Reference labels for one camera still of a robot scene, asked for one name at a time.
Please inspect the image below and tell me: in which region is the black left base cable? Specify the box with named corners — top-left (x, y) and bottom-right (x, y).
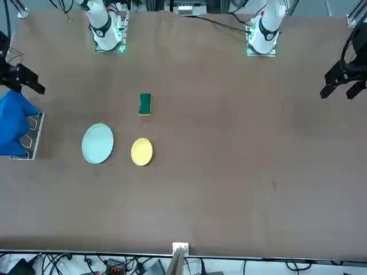
top-left (183, 13), bottom-right (251, 36)

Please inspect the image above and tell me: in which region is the black box with red ports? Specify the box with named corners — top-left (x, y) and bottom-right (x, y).
top-left (104, 257), bottom-right (128, 275)

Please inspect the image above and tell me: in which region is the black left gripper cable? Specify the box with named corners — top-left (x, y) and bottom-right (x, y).
top-left (341, 22), bottom-right (367, 71)

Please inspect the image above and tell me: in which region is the silver metal rack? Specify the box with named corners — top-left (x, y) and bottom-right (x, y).
top-left (8, 111), bottom-right (46, 160)

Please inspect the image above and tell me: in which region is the black power adapter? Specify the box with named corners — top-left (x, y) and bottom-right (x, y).
top-left (5, 257), bottom-right (34, 275)

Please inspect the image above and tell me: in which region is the aluminium camera post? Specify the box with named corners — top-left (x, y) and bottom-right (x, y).
top-left (167, 247), bottom-right (184, 275)

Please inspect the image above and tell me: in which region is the pale green round plate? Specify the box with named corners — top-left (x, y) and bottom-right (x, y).
top-left (81, 123), bottom-right (115, 165)

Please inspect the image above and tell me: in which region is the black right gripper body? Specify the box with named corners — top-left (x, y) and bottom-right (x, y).
top-left (0, 30), bottom-right (11, 69)

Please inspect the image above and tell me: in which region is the blue cloth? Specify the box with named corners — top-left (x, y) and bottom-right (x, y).
top-left (0, 90), bottom-right (40, 157)

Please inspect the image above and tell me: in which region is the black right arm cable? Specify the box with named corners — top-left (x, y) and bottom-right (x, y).
top-left (0, 0), bottom-right (24, 66)

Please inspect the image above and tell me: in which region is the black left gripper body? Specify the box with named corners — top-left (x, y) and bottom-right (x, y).
top-left (350, 21), bottom-right (367, 69)

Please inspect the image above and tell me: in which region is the small yellow dish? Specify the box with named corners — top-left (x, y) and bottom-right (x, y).
top-left (131, 137), bottom-right (154, 167)

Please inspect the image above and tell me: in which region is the green and yellow sponge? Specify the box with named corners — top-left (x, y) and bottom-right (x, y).
top-left (138, 93), bottom-right (154, 117)

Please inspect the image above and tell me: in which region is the white power strip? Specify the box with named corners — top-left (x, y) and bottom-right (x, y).
top-left (177, 4), bottom-right (193, 17)

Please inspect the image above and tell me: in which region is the white post foot bracket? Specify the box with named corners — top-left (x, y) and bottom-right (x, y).
top-left (171, 242), bottom-right (190, 256)

